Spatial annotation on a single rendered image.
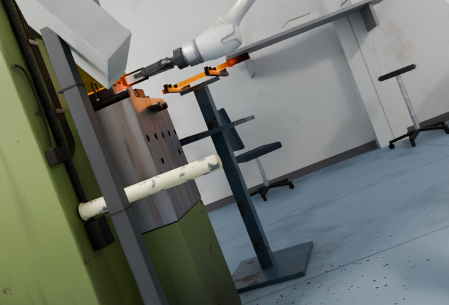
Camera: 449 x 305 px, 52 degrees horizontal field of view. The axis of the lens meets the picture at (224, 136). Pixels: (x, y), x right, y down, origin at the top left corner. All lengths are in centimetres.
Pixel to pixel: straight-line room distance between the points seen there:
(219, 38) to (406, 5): 368
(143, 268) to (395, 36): 421
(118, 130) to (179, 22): 328
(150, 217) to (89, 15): 79
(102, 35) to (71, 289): 75
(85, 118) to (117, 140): 46
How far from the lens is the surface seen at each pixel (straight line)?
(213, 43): 161
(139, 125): 156
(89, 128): 114
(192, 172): 128
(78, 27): 103
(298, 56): 474
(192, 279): 162
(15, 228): 147
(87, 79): 206
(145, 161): 156
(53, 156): 138
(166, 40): 476
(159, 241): 160
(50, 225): 141
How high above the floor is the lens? 69
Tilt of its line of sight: level
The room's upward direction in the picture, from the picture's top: 21 degrees counter-clockwise
